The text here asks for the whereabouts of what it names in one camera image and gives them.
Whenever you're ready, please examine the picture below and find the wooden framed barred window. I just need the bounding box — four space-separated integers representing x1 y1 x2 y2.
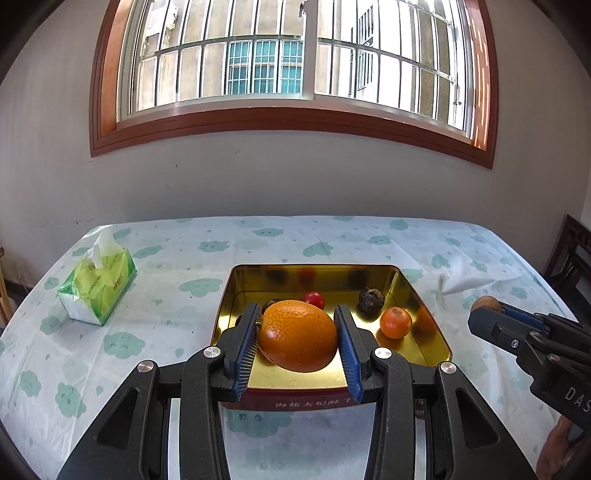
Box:
89 1 499 168

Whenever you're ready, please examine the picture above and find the large orange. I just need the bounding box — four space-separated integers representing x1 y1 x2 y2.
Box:
259 300 339 373

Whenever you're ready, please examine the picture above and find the red gold toffee tin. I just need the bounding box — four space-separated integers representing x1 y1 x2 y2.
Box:
209 263 454 411

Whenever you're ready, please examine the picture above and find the red tomato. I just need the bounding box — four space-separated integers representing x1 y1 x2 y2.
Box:
303 292 325 310

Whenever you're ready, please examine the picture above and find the brown longan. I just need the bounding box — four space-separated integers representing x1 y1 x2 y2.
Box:
470 295 503 312

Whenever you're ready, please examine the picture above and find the dark wooden chair right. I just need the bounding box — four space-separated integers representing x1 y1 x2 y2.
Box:
543 215 590 326

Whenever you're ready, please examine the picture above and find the green tissue pack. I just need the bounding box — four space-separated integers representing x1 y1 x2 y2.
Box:
58 228 136 326

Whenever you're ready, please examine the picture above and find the person's right hand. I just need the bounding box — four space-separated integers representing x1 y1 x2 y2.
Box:
536 416 590 480

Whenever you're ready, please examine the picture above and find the large dark wrinkled fruit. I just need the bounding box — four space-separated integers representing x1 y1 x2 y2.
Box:
358 288 385 317

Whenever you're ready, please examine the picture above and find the small dark wrinkled fruit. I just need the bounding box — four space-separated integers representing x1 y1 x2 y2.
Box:
262 299 280 315

